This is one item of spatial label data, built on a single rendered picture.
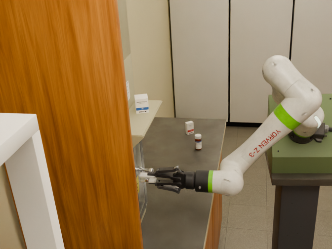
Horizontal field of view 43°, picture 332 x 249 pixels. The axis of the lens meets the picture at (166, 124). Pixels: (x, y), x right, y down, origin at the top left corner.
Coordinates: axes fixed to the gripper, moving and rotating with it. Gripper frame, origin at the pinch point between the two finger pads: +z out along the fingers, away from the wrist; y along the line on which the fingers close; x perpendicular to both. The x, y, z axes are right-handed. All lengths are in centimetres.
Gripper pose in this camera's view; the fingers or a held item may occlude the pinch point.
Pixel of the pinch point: (147, 177)
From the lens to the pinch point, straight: 181.3
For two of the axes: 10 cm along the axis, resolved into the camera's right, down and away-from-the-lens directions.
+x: -2.0, 4.6, -8.6
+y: -0.7, -8.9, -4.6
